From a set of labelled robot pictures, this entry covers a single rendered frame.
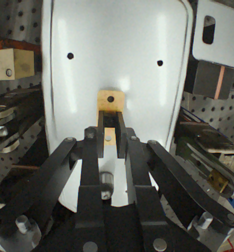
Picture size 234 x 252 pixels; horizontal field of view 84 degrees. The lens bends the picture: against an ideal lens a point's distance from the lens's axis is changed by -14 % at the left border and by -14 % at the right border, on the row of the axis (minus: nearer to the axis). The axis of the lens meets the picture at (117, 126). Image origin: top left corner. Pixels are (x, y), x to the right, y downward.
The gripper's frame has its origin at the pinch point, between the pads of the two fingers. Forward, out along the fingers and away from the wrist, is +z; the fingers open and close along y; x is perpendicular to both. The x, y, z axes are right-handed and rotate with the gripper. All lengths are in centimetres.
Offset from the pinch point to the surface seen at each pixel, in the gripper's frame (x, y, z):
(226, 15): 18.4, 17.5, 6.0
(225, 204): -176, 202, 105
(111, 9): 15.3, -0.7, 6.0
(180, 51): 10.8, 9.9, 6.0
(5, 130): -0.2, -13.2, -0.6
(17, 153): -30, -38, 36
